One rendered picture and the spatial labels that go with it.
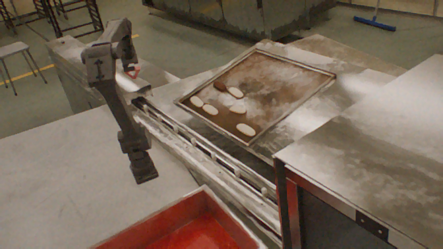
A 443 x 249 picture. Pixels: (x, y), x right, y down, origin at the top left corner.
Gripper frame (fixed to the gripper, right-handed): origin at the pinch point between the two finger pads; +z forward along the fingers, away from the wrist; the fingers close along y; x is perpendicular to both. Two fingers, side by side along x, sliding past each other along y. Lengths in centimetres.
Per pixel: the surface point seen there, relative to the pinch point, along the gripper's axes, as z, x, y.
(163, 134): 9.1, 5.8, 31.5
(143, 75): 44, 7, -38
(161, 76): 40, 16, -30
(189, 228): -8, 4, 80
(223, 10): 164, 126, -230
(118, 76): 27.9, -6.2, -25.8
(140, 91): 20.3, 1.8, -5.1
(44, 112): 189, -86, -158
